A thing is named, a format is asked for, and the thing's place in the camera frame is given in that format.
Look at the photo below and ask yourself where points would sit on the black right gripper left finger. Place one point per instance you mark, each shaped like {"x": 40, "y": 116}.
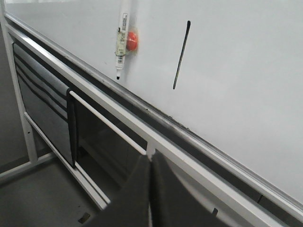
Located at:
{"x": 130, "y": 208}

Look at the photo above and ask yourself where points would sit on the white whiteboard marker pen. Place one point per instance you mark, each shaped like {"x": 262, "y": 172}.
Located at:
{"x": 122, "y": 33}

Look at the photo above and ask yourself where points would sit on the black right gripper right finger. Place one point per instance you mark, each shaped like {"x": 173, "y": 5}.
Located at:
{"x": 172, "y": 205}

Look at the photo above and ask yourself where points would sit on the white whiteboard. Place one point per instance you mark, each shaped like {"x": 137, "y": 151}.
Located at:
{"x": 230, "y": 71}

